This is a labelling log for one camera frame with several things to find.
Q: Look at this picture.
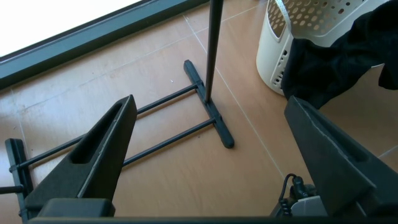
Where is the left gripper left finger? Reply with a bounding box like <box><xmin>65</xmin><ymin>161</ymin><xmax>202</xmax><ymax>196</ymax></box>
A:
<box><xmin>24</xmin><ymin>95</ymin><xmax>138</xmax><ymax>218</ymax></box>

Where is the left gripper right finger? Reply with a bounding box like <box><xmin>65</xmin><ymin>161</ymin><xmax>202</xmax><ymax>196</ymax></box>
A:
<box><xmin>284</xmin><ymin>95</ymin><xmax>398</xmax><ymax>218</ymax></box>

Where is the heap of clothes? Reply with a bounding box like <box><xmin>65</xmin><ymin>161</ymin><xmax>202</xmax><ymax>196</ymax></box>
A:
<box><xmin>281</xmin><ymin>0</ymin><xmax>398</xmax><ymax>110</ymax></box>

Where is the white laundry basket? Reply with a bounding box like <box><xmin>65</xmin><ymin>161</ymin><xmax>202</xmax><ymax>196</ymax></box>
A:
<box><xmin>256</xmin><ymin>0</ymin><xmax>389</xmax><ymax>96</ymax></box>

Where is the black clothes rack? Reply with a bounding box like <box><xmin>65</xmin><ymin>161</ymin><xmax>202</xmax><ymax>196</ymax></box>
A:
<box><xmin>0</xmin><ymin>0</ymin><xmax>235</xmax><ymax>223</ymax></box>

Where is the black cable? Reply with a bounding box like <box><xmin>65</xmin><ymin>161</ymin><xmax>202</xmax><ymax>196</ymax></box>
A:
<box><xmin>277</xmin><ymin>173</ymin><xmax>298</xmax><ymax>217</ymax></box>

